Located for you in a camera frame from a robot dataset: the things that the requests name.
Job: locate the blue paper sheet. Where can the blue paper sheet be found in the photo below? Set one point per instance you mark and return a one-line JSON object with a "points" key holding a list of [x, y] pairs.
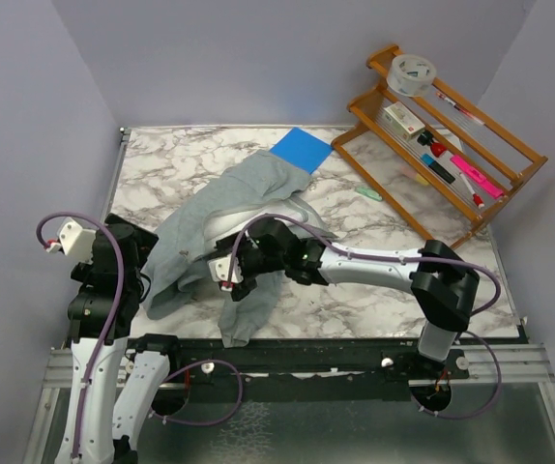
{"points": [[302, 150]]}

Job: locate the clear tape roll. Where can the clear tape roll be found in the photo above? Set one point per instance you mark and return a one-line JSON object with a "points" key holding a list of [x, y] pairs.
{"points": [[411, 75]]}

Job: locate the yellow highlighter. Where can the yellow highlighter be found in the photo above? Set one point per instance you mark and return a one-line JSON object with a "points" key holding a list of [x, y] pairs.
{"points": [[421, 180]]}

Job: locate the red white marker pen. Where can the red white marker pen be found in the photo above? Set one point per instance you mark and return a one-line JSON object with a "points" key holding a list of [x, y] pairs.
{"points": [[477, 200]]}

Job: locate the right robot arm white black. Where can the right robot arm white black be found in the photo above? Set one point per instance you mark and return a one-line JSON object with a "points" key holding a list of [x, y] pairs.
{"points": [[443, 285]]}

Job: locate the red pen on top shelf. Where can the red pen on top shelf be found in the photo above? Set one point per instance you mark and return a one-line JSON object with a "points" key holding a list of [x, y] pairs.
{"points": [[444, 98]]}

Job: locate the aluminium frame rail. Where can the aluminium frame rail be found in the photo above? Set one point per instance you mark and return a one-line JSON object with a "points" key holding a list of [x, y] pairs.
{"points": [[496, 363]]}

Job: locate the pink highlighter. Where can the pink highlighter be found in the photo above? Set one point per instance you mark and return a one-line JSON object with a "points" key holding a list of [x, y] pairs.
{"points": [[475, 175]]}

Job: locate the blue black highlighter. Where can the blue black highlighter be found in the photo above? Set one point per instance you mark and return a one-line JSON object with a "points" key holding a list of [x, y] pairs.
{"points": [[437, 168]]}

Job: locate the grey zip-up jacket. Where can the grey zip-up jacket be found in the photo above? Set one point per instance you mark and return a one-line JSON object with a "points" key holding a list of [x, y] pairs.
{"points": [[261, 183]]}

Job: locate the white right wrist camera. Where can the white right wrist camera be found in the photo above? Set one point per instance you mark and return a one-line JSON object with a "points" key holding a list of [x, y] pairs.
{"points": [[226, 272]]}

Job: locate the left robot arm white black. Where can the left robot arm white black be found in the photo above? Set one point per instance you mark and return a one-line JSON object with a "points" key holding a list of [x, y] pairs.
{"points": [[104, 422]]}

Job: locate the mint green eraser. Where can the mint green eraser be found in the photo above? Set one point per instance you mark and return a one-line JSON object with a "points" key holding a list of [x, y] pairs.
{"points": [[369, 193]]}

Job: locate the wooden two-tier rack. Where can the wooden two-tier rack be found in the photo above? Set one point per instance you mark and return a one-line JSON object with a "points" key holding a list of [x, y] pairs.
{"points": [[443, 165]]}

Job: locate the white green small box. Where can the white green small box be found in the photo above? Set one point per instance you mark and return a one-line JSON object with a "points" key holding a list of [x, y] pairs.
{"points": [[406, 124]]}

